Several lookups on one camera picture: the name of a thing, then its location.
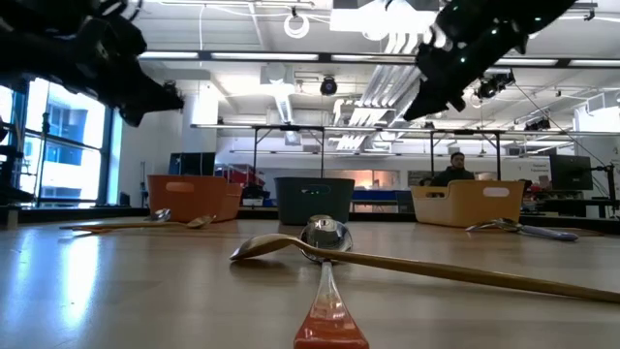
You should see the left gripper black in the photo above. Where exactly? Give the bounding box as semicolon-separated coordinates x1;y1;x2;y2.
0;28;185;128

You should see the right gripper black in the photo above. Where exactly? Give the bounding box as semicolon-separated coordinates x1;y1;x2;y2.
403;43;490;121

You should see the gold spoon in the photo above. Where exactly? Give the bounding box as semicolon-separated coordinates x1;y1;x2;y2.
58;214;218;233
229;233;620;305

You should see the purple-handled silver spoon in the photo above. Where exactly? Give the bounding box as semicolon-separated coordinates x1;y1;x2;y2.
465;217;580;242

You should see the black ceiling spotlight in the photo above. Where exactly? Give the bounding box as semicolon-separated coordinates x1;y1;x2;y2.
474;70;517;101
523;115;552;132

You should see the black computer monitor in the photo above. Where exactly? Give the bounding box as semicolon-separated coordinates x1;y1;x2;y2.
168;151;217;176
549;154;595;192

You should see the person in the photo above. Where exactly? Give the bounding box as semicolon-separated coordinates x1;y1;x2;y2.
428;151;477;188

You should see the large glass window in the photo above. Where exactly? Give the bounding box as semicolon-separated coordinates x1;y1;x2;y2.
0;79;115;209

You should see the long ceiling light strip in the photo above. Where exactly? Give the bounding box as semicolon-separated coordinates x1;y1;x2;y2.
138;49;321;62
493;56;620;68

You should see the orange plastic bin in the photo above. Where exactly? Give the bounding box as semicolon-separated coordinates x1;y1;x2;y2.
147;174;243;224

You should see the blue table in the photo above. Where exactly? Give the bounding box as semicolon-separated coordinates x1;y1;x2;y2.
351;189;413;213

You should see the black tripod stand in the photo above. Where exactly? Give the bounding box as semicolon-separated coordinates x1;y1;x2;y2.
37;110;52;207

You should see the yellow plastic bin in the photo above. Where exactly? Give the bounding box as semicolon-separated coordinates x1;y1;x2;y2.
410;179;526;229

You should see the dark teal plastic bin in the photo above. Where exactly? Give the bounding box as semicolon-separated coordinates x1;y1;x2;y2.
274;176;357;227

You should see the black aluminium table frame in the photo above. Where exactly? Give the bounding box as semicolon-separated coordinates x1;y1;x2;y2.
0;206;620;233

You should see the white cable coil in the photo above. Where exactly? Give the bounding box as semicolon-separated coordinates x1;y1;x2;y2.
283;12;311;40

